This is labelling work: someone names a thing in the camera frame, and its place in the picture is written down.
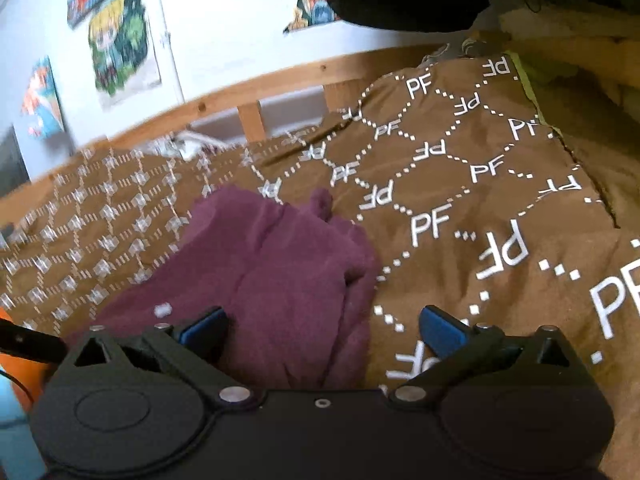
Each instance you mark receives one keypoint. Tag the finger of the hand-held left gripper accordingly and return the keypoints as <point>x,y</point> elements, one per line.
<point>30,342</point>

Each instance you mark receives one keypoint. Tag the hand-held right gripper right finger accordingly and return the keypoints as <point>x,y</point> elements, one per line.
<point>440,332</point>

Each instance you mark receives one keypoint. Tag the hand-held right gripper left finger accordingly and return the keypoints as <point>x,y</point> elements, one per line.
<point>202,330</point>

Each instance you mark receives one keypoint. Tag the maroon small garment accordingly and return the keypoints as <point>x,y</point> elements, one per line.
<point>270,280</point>

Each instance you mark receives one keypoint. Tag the brown letter-print blanket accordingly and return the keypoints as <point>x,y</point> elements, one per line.
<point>475,200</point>

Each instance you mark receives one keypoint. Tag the brown diamond-print blanket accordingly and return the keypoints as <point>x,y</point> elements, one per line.
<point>100,220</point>

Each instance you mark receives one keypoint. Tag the dark screen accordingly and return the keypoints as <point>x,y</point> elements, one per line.
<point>11,157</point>

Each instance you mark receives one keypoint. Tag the yellow-green cloth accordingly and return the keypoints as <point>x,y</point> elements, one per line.
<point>532,92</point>

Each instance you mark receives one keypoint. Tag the tan bedding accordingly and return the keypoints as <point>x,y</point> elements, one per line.
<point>590,110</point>

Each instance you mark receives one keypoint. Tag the blue cartoon wall poster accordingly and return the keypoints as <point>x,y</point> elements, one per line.
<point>44,97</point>

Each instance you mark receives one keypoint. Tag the wooden bed frame rail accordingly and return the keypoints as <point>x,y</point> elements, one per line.
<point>280,90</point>

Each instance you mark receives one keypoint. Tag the pixel-art figure wall poster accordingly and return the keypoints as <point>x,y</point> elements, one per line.
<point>125,45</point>

